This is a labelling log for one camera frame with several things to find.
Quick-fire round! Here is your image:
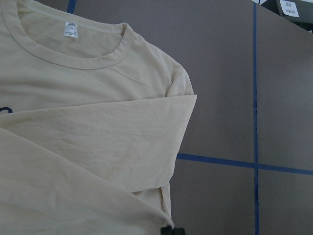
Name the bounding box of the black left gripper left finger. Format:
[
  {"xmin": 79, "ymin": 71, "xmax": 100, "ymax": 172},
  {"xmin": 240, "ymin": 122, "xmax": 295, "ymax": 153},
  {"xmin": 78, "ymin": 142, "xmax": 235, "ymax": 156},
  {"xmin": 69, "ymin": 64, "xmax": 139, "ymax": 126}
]
[{"xmin": 160, "ymin": 226, "xmax": 174, "ymax": 235}]

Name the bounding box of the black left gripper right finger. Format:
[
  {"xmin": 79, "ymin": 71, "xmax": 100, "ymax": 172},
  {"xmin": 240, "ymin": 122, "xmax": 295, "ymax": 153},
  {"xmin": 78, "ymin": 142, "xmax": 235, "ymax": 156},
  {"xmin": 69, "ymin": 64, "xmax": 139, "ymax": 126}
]
[{"xmin": 174, "ymin": 228, "xmax": 185, "ymax": 235}]

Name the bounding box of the beige long sleeve printed shirt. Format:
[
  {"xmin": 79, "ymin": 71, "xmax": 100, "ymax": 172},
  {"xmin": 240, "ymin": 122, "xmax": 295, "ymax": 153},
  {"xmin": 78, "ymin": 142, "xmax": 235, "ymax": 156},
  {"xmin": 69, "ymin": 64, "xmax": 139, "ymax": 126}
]
[{"xmin": 0, "ymin": 0, "xmax": 197, "ymax": 235}]

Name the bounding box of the black box with label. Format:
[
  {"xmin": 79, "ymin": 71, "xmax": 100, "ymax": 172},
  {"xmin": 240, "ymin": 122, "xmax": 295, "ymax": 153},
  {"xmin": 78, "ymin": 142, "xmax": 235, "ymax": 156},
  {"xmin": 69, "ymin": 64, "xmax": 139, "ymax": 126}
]
[{"xmin": 253, "ymin": 0, "xmax": 313, "ymax": 33}]

